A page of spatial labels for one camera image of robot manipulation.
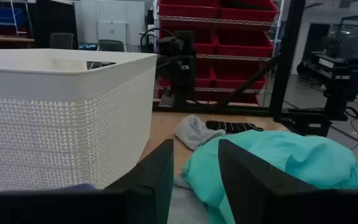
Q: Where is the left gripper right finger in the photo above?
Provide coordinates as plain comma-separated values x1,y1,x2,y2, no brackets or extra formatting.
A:
218,138,319,224

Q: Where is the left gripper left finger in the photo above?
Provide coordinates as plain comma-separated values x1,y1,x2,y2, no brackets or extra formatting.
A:
104,138,175,224

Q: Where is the teal garment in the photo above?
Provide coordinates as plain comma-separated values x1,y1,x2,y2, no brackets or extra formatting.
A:
180,129,358,224

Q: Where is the black striped sock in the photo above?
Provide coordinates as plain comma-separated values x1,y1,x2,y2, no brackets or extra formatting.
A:
205,120,264,134

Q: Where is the pale grey cloth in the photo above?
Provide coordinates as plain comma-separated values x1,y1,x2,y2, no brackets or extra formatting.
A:
173,114,227,151

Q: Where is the red plastic storage bin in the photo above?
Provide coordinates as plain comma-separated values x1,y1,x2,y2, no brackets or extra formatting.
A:
194,91,261,106
213,58,269,91
219,0,280,23
193,28,218,56
195,58,216,88
158,0,219,19
216,29,275,58

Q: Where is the white perforated laundry basket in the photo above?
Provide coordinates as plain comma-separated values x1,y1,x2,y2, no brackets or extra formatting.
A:
0,48,158,198

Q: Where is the grey office chair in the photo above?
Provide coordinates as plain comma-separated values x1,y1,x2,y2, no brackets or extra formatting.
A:
97,39,126,52
49,32,75,50

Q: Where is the white cabinet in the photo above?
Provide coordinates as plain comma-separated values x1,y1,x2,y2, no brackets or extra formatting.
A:
96,19,129,45

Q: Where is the black partition panel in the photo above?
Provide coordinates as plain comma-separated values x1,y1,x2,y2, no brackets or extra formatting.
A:
35,0,80,50

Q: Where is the wooden desk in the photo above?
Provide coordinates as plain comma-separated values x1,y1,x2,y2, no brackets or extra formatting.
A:
0,35,36,50

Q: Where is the blue plastic bin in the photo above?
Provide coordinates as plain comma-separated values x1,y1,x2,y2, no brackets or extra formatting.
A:
0,7,28,28

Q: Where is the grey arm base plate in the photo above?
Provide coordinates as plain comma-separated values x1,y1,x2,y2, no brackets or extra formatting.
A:
158,93,175,108

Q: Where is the black diagonal frame brace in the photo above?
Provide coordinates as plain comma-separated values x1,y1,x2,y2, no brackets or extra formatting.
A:
218,53,283,108

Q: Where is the black floor cable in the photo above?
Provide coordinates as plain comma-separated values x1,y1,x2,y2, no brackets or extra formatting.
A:
345,105,358,151

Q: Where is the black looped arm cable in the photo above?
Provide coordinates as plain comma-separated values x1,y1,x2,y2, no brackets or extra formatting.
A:
139,27,177,53

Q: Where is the metal wire shelf rack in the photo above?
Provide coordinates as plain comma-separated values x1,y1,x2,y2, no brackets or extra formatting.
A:
152,0,285,108

